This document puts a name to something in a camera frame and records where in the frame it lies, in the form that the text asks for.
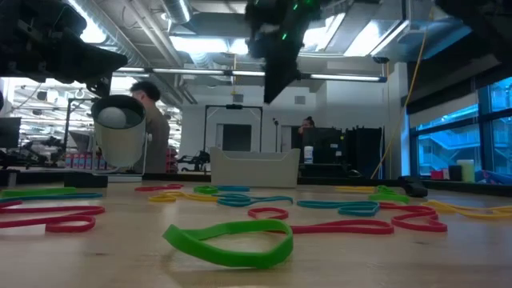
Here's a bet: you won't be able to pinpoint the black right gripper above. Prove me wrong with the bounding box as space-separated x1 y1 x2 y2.
246 0 321 104

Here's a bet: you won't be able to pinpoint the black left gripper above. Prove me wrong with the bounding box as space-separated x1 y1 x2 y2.
0 27 129 98

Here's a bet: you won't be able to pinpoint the red rubber band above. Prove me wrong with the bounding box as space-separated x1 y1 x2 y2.
0 199 106 234
134 182 186 193
378 201 449 234
247 206 396 236

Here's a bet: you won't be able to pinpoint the blue rubber band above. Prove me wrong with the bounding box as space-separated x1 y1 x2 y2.
215 184 251 194
215 193 294 208
296 199 381 218
0 192 104 203

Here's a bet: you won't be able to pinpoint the green rubber band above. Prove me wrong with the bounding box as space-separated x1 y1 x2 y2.
162 218 294 269
367 184 411 205
193 184 220 196
0 186 78 199

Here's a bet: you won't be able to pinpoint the yellow rubber band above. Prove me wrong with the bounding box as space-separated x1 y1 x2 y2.
334 185 379 195
422 198 512 220
148 190 220 203

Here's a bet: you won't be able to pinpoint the small black block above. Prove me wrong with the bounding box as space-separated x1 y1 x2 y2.
62 171 110 190
399 175 428 198

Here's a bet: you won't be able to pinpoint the translucent grey plastic bin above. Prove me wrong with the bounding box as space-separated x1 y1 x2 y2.
209 146 301 189

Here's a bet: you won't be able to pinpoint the person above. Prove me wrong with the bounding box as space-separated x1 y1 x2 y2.
298 115 317 136
128 81 172 174

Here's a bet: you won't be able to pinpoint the grey laptop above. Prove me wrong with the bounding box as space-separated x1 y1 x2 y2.
68 130 94 153

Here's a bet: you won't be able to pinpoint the dark rectangular panel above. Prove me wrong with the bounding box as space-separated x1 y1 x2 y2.
222 123 253 152

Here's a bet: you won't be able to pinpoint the black equipment cabinet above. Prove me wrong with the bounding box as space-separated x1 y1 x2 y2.
344 126 384 180
290 126 346 166

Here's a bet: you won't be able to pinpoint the long ceiling light tube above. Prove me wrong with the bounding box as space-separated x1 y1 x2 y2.
113 66 388 84

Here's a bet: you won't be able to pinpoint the black monitor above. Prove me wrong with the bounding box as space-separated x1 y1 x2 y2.
0 117 22 150

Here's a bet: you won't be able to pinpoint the red stacked crates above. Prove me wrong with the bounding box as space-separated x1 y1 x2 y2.
165 146 178 174

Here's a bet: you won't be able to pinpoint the yellow-green container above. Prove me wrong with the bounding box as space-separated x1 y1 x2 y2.
456 159 476 184

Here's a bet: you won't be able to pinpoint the blue object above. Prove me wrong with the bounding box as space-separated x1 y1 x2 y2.
474 169 512 186

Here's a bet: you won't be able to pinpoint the corrugated silver air duct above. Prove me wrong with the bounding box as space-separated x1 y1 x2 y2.
79 0 143 68

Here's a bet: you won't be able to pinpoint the black metal rack frame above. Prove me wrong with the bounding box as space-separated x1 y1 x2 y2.
202 104 264 153

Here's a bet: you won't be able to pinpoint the white dome camera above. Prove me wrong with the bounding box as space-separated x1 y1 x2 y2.
90 94 149 183

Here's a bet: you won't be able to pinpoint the round silver air duct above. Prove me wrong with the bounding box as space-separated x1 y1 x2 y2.
162 0 193 25

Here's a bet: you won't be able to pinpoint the black aluminium table frame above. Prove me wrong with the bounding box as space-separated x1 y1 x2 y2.
0 170 512 198

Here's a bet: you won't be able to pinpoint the yellow hanging cable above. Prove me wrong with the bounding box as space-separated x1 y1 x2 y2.
370 6 436 180

